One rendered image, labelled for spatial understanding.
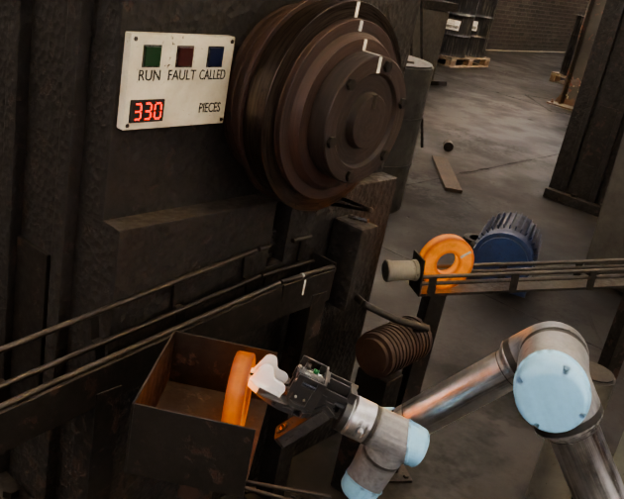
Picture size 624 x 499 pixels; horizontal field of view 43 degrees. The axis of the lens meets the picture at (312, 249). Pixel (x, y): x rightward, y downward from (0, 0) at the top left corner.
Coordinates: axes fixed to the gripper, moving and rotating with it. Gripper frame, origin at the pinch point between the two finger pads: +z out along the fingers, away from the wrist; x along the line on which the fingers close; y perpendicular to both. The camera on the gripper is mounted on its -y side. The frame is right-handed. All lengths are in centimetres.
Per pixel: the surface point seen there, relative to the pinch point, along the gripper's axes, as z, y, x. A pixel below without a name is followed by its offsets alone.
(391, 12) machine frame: 2, 62, -88
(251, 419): -5.8, -10.5, -4.4
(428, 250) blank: -35, 12, -78
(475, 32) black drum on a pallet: -156, 31, -1122
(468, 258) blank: -46, 14, -82
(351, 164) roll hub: -3, 32, -45
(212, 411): 1.4, -12.5, -4.3
